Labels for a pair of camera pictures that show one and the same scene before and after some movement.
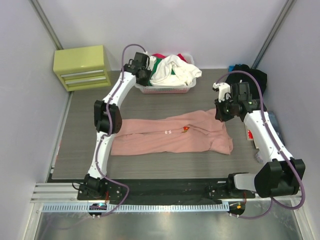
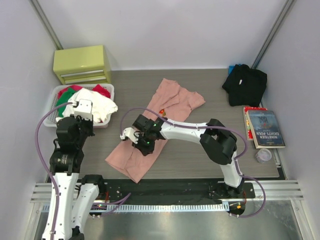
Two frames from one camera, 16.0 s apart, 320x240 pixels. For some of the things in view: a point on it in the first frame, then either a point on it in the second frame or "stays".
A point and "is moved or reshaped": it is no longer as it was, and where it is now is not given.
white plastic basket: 167,89 to 51,98
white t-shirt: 172,71 to 102,107
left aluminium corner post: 41,16 stays
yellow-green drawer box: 81,68 stays
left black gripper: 146,82 to 89,122
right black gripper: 220,115 to 145,150
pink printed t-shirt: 193,132 is moved or reshaped
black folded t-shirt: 235,77 stays
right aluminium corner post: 287,6 stays
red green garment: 158,57 to 65,94
